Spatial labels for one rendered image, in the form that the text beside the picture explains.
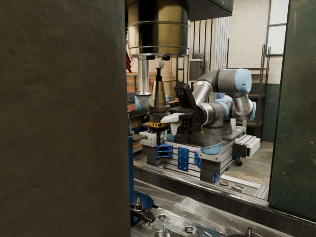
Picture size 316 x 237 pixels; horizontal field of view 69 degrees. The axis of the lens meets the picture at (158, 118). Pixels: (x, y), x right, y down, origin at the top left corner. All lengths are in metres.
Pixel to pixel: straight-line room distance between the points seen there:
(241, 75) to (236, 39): 4.28
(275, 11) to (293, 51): 4.15
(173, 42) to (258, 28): 4.78
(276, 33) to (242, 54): 0.72
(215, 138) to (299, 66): 0.50
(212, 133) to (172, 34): 0.42
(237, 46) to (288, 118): 4.28
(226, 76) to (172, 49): 0.61
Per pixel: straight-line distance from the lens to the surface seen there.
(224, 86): 1.15
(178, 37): 0.58
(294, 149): 1.21
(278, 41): 5.19
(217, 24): 1.79
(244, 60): 5.31
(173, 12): 0.58
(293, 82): 1.16
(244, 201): 1.33
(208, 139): 0.86
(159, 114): 0.61
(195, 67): 1.71
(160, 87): 0.62
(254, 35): 5.31
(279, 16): 5.26
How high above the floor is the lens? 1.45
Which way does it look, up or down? 12 degrees down
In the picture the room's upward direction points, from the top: straight up
